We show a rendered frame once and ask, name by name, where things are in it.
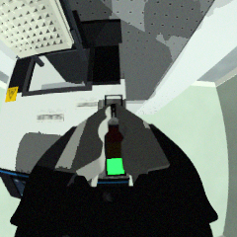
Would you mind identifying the white multi-well plate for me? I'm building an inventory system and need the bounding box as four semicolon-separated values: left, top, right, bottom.
0;0;74;58

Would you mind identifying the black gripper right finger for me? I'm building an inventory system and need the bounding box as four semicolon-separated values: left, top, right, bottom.
114;103;218;223

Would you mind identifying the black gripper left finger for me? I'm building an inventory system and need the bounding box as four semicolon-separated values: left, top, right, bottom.
10;103;114;226

